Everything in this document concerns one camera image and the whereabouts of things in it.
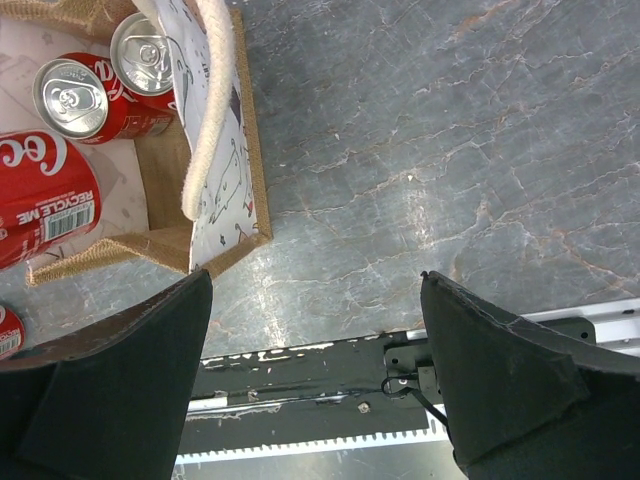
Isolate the canvas tote bag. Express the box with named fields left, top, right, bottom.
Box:
left=1, top=1, right=271, bottom=285

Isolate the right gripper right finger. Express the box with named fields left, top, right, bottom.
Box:
left=420, top=271, right=639, bottom=479

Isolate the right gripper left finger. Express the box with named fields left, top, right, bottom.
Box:
left=1, top=270, right=213, bottom=479

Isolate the light blue cable duct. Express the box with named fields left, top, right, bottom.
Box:
left=175, top=421, right=448, bottom=466

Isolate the red cola can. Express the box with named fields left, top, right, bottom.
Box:
left=32, top=52, right=173, bottom=145
left=110, top=12, right=176, bottom=114
left=1, top=130, right=102, bottom=269
left=0, top=305, right=26, bottom=360

